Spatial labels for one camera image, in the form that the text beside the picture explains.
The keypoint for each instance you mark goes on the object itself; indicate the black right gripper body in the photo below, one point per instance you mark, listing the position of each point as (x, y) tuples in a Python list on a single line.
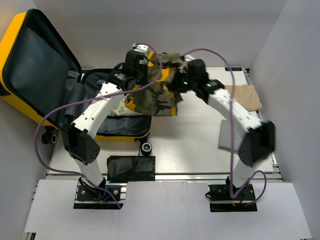
[(183, 83)]

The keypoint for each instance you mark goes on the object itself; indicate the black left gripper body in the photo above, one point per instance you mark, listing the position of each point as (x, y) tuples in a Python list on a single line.
[(141, 75)]

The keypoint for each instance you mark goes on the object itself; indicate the camouflage yellow green garment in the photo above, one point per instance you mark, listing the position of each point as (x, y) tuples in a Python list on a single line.
[(157, 100)]

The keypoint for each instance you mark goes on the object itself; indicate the white green patterned garment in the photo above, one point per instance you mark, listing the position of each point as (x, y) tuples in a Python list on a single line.
[(120, 110)]

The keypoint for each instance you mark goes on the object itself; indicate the beige garment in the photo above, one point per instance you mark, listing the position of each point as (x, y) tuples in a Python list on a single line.
[(247, 96)]

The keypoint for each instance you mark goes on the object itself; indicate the grey cloth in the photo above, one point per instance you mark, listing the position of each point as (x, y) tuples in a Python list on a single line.
[(224, 139)]

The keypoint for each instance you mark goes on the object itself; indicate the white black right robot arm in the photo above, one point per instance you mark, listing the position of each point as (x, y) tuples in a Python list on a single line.
[(257, 137)]

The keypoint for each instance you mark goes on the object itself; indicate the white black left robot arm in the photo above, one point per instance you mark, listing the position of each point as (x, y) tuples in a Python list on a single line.
[(79, 136)]

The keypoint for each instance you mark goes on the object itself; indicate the yellow hard-shell suitcase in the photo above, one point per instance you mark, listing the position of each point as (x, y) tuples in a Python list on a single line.
[(39, 73)]

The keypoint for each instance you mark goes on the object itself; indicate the black wrapped box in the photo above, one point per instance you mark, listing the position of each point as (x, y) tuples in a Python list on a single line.
[(131, 168)]

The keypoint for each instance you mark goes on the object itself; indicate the white foreground board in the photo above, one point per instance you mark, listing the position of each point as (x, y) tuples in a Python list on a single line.
[(164, 211)]

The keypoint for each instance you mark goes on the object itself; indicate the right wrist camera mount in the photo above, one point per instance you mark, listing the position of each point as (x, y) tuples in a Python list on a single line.
[(187, 58)]

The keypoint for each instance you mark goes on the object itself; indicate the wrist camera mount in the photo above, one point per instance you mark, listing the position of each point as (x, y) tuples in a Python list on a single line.
[(187, 58), (142, 48)]

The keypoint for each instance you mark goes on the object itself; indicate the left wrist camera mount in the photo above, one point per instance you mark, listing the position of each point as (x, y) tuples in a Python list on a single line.
[(142, 48)]

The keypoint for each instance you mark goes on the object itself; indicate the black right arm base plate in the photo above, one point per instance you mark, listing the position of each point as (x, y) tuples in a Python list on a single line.
[(220, 200)]

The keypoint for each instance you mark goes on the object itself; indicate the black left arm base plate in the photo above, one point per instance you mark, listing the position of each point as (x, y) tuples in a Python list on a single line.
[(83, 200)]

